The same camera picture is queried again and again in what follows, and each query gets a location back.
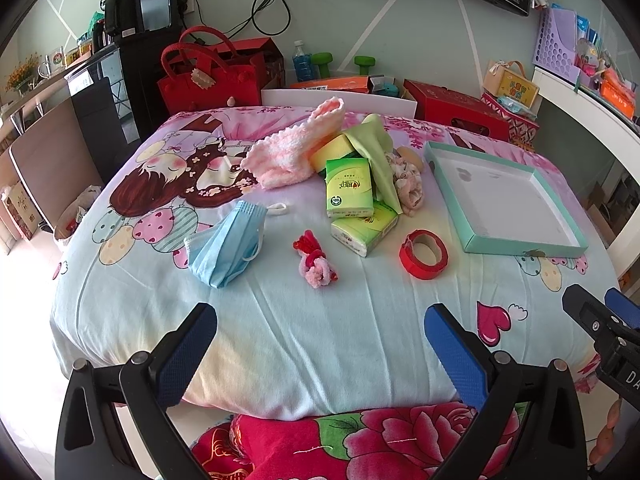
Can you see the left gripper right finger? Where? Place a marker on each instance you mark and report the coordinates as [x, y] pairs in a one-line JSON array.
[[488, 382]]

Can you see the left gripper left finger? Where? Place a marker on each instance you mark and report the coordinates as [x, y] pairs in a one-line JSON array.
[[153, 381]]

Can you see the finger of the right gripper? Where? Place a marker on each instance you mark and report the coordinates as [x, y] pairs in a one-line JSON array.
[[622, 307], [586, 311]]

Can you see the blue face mask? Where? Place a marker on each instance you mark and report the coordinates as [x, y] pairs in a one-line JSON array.
[[220, 254]]

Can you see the green tissue pack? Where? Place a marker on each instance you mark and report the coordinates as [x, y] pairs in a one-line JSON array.
[[362, 234], [348, 188]]

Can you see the pink floral scrunchie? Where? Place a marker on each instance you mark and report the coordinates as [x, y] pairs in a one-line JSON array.
[[408, 183]]

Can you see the pink fluffy towel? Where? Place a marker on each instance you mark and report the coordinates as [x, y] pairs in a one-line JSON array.
[[283, 158]]

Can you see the green cloth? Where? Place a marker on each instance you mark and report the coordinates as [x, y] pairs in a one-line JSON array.
[[372, 142]]

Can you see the yellow sponge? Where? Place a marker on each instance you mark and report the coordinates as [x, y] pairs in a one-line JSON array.
[[338, 148]]

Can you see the white shelf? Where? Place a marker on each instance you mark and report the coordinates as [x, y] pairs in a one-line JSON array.
[[615, 135]]

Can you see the red floral blanket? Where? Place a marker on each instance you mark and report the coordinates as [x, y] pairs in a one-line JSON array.
[[384, 443]]

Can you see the teal shallow box lid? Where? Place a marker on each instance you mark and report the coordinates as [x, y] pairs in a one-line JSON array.
[[501, 207]]

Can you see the red tape roll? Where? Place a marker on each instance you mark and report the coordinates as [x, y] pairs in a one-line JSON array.
[[423, 255]]

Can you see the red patterned box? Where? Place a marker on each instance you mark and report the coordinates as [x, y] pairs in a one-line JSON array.
[[522, 131]]

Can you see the cartoon printed bed sheet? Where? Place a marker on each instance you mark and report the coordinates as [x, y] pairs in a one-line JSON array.
[[309, 328]]

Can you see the small yellow gift bag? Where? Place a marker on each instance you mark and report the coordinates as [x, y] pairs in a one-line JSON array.
[[508, 78]]

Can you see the red cardboard box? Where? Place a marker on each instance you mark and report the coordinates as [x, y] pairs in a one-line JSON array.
[[451, 108]]

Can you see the purple plastic file basket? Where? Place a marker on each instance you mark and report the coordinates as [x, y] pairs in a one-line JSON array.
[[555, 46]]

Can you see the black cabinet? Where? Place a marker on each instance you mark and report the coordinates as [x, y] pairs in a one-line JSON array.
[[116, 97]]

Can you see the red felt handbag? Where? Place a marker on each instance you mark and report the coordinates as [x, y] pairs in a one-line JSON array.
[[197, 78]]

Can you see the yellow flower pot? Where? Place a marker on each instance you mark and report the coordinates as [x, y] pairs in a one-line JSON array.
[[23, 75]]

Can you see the orange flat box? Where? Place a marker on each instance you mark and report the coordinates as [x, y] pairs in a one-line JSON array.
[[358, 84]]

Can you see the right green dumbbell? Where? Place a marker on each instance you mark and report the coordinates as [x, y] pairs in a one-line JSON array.
[[365, 63]]

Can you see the green dumbbell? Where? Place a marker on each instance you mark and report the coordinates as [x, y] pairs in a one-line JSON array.
[[322, 60], [365, 63]]

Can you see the red gift box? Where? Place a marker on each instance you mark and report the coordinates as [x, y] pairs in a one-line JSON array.
[[259, 64]]

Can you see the blue water bottle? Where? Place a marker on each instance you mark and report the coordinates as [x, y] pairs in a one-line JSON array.
[[303, 67]]

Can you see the left green dumbbell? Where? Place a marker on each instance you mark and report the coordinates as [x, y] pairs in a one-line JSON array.
[[322, 60]]

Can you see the black coffee machine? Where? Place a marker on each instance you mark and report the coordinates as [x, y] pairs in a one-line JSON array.
[[123, 18]]

